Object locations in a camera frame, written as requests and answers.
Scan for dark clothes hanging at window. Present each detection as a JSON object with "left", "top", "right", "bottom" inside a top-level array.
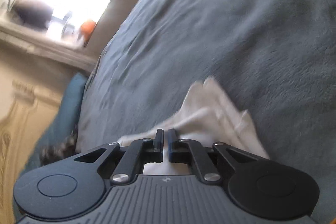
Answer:
[{"left": 12, "top": 0, "right": 53, "bottom": 29}]

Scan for plaid dark garment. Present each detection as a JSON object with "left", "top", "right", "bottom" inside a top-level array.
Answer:
[{"left": 39, "top": 126, "right": 78, "bottom": 166}]

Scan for teal pillow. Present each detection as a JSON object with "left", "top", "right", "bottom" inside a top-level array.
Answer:
[{"left": 12, "top": 72, "right": 89, "bottom": 219}]

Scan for cream carved headboard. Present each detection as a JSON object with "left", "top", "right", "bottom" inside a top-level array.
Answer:
[{"left": 0, "top": 79, "right": 63, "bottom": 224}]

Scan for orange bag on windowsill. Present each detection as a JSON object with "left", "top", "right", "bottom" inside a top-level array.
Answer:
[{"left": 80, "top": 20, "right": 96, "bottom": 40}]

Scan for grey bed blanket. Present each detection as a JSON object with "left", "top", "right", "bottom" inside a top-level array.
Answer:
[{"left": 77, "top": 0, "right": 335, "bottom": 223}]

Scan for beige curtain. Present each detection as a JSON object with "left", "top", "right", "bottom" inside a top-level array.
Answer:
[{"left": 1, "top": 19, "right": 97, "bottom": 72}]

